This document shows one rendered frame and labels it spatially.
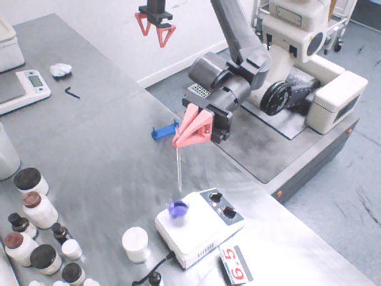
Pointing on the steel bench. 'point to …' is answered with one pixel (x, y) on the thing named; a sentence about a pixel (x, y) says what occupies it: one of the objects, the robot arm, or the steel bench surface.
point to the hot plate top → (194, 236)
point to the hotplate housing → (199, 245)
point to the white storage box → (9, 47)
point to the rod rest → (164, 131)
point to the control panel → (221, 208)
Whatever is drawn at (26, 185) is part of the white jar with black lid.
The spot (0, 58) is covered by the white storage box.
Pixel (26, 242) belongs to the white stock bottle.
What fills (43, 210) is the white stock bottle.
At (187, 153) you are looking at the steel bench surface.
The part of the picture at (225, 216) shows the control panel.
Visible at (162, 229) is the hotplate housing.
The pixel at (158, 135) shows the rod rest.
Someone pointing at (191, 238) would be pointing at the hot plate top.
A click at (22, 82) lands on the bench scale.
